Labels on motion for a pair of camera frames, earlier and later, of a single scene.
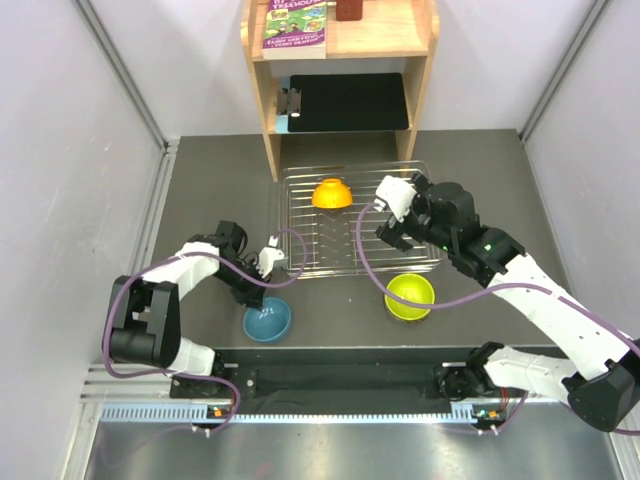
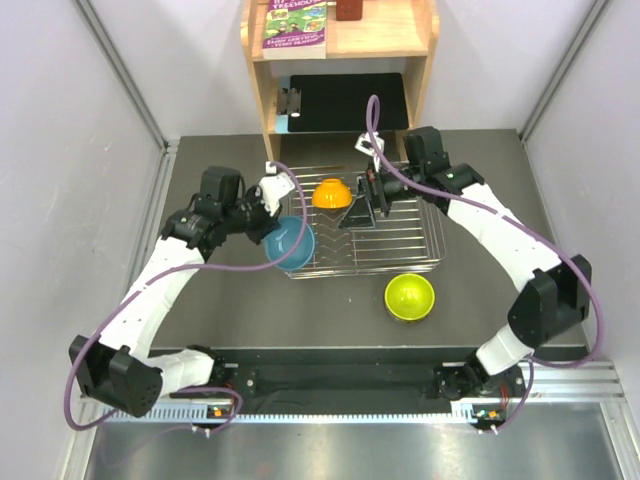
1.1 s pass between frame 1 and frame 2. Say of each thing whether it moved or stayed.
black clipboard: stayed
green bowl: stayed
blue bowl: moved
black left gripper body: moved
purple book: stayed
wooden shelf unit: stayed
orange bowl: stayed
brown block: stayed
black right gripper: moved
